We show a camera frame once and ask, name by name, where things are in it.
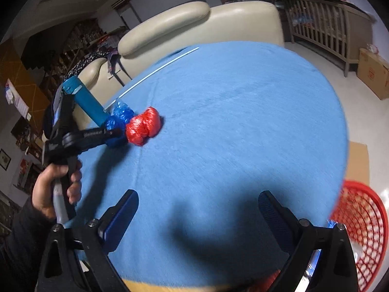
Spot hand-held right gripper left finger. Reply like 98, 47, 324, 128
36, 189, 140, 292

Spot cardboard box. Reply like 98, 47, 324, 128
356, 48, 389, 100

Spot purple bag strap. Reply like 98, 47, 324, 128
105, 35, 134, 86

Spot thin white rod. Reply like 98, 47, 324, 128
103, 47, 199, 110

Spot red plastic basket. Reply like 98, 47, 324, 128
330, 180, 385, 292

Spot blue plastic bag ball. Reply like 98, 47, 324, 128
105, 99, 135, 148

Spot cream leather sofa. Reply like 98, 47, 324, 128
77, 1, 284, 104

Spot person's left forearm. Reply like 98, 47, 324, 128
0, 195, 58, 292

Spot framed wall picture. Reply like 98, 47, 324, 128
0, 148, 13, 171

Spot blue tablecloth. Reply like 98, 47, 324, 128
65, 41, 350, 289

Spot wall paper sheets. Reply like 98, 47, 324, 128
4, 79, 29, 118

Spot red plastic bag ball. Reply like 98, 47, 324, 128
125, 106, 161, 146

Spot dark polka-dot cloth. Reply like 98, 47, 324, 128
65, 52, 107, 80

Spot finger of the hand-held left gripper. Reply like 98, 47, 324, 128
62, 128, 124, 153

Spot flat cardboard sheet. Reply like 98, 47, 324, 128
346, 141, 370, 186

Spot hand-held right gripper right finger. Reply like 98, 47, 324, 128
258, 190, 362, 292

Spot wooden crib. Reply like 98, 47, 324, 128
275, 0, 374, 76

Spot person's left hand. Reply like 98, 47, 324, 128
33, 160, 83, 219

